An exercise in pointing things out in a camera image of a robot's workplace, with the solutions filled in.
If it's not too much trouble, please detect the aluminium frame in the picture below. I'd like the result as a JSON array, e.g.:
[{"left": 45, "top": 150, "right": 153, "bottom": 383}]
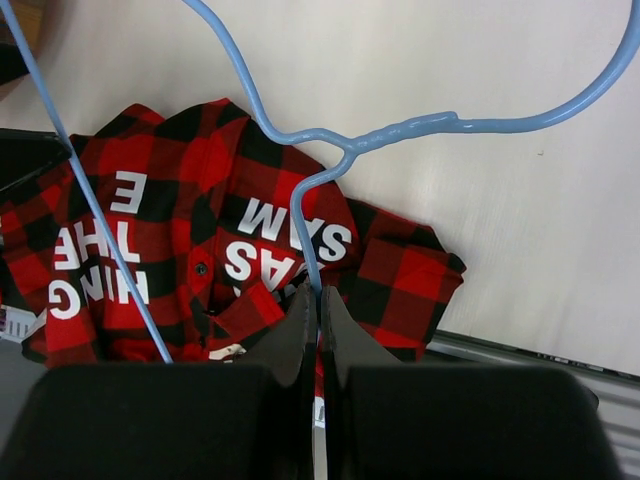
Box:
[{"left": 424, "top": 327, "right": 640, "bottom": 480}]

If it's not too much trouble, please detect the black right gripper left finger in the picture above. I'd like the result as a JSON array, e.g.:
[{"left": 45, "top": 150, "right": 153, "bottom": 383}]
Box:
[{"left": 240, "top": 283, "right": 316, "bottom": 479}]

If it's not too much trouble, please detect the white slotted cable duct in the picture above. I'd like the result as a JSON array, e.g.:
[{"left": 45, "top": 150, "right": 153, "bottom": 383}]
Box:
[{"left": 1, "top": 305, "right": 46, "bottom": 344}]

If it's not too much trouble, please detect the red black plaid shirt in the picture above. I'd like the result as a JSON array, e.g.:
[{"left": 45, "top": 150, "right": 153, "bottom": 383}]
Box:
[{"left": 0, "top": 98, "right": 469, "bottom": 369}]

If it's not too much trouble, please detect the light blue hanger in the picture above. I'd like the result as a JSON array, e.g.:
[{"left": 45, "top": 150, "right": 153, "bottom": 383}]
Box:
[{"left": 0, "top": 0, "right": 640, "bottom": 365}]

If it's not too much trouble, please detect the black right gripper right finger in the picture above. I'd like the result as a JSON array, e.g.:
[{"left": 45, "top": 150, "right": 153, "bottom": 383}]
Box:
[{"left": 319, "top": 286, "right": 401, "bottom": 479}]

